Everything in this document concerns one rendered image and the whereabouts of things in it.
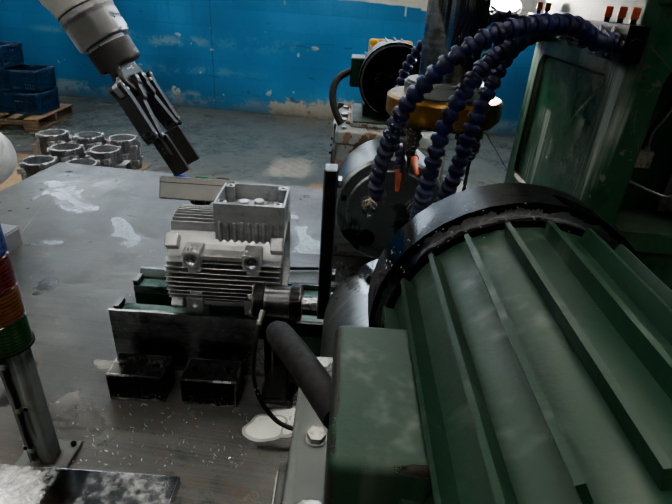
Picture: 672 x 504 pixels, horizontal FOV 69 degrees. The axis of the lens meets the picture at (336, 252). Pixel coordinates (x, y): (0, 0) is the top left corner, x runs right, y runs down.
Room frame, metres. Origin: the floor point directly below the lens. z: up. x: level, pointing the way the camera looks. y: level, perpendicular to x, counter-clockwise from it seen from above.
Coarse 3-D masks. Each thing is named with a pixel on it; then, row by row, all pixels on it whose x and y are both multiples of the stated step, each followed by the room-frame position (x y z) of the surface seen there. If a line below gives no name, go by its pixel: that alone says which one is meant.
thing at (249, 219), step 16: (224, 192) 0.83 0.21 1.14; (240, 192) 0.85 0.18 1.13; (256, 192) 0.85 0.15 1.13; (272, 192) 0.85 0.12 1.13; (288, 192) 0.83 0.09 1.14; (224, 208) 0.75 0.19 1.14; (240, 208) 0.75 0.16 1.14; (256, 208) 0.75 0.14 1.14; (272, 208) 0.75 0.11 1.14; (288, 208) 0.83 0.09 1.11; (224, 224) 0.75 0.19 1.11; (240, 224) 0.75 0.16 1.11; (256, 224) 0.75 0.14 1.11; (272, 224) 0.75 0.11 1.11; (240, 240) 0.75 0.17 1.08; (256, 240) 0.75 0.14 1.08
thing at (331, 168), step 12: (324, 168) 0.66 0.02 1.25; (336, 168) 0.66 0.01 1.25; (324, 180) 0.65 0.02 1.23; (336, 180) 0.65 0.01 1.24; (324, 192) 0.65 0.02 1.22; (336, 192) 0.65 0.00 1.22; (324, 204) 0.65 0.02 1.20; (324, 216) 0.65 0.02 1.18; (324, 228) 0.65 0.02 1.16; (324, 240) 0.65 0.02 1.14; (324, 252) 0.65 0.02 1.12; (324, 264) 0.65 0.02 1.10; (324, 276) 0.65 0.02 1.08; (324, 288) 0.65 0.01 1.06; (324, 300) 0.65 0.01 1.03; (324, 312) 0.65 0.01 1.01
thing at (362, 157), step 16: (368, 144) 1.15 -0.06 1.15; (352, 160) 1.10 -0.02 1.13; (368, 160) 1.03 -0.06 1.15; (352, 176) 1.01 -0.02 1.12; (368, 176) 1.01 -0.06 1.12; (352, 192) 1.01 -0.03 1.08; (368, 192) 1.01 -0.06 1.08; (400, 192) 1.01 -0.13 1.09; (336, 208) 1.01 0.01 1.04; (352, 208) 1.01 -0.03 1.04; (384, 208) 1.01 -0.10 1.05; (400, 208) 1.01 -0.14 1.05; (352, 224) 1.01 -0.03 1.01; (368, 224) 1.01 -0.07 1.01; (384, 224) 1.01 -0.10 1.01; (400, 224) 1.01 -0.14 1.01; (352, 240) 1.01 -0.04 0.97; (368, 240) 1.00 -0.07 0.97; (384, 240) 1.01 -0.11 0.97; (368, 256) 1.02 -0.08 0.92
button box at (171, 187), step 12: (168, 180) 1.04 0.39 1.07; (180, 180) 1.04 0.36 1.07; (192, 180) 1.04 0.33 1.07; (204, 180) 1.04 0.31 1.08; (216, 180) 1.04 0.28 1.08; (228, 180) 1.04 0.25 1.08; (168, 192) 1.03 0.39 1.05; (180, 192) 1.03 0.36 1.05; (192, 192) 1.03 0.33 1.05; (204, 192) 1.03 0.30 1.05; (216, 192) 1.03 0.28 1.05
